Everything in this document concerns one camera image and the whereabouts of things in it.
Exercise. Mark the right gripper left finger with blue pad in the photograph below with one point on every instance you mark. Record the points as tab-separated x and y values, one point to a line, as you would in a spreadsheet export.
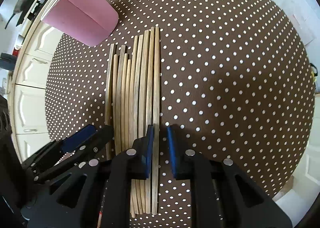
131	164

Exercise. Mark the pink utensil holder cup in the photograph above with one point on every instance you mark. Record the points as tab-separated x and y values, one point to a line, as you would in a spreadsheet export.
88	21

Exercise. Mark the brown polka dot tablecloth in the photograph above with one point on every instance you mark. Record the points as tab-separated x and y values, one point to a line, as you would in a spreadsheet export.
235	80

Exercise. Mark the red container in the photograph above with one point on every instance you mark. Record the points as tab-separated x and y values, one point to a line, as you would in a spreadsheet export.
16	51

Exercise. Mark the wooden chopstick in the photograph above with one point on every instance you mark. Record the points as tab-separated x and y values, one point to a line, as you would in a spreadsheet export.
149	105
122	112
156	120
144	184
114	89
126	111
108	95
136	183
132	87
118	100

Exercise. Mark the cream lower kitchen cabinets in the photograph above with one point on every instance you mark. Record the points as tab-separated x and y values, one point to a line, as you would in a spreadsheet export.
26	98

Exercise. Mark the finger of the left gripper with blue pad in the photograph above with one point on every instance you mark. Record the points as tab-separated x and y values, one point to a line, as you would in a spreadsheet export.
56	151
87	150

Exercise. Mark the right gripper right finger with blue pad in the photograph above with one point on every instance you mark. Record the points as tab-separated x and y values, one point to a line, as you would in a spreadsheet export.
222	195

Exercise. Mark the black knife block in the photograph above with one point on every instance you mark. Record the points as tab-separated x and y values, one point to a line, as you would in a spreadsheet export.
8	61

